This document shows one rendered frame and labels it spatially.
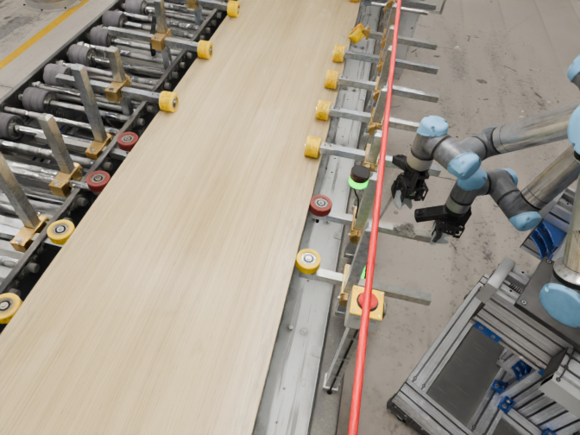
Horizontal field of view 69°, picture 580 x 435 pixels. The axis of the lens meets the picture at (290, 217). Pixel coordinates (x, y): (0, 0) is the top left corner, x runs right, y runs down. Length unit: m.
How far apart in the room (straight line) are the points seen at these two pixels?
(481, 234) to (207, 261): 2.01
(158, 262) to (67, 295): 0.26
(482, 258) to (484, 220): 0.32
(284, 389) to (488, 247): 1.81
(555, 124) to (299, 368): 1.02
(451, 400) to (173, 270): 1.31
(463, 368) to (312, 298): 0.84
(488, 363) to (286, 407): 1.08
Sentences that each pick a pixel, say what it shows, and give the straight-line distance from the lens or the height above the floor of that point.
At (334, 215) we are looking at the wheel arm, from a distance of 1.55.
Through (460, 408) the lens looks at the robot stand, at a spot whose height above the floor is 0.21.
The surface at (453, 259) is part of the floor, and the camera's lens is 2.74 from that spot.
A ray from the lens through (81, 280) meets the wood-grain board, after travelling 1.40.
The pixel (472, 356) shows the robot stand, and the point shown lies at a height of 0.21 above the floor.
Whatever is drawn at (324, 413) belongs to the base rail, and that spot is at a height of 0.70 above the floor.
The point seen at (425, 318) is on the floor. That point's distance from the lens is 2.44.
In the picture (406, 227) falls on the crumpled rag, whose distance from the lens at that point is 1.57.
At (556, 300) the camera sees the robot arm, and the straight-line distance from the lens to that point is 1.16.
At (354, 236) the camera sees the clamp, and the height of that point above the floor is 0.86.
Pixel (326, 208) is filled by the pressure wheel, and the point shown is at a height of 0.91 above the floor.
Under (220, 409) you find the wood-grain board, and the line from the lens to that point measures 1.16.
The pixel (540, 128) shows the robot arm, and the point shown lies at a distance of 1.19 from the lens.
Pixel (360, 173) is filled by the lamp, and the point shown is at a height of 1.13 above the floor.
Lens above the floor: 2.02
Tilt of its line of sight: 50 degrees down
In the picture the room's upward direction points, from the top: 7 degrees clockwise
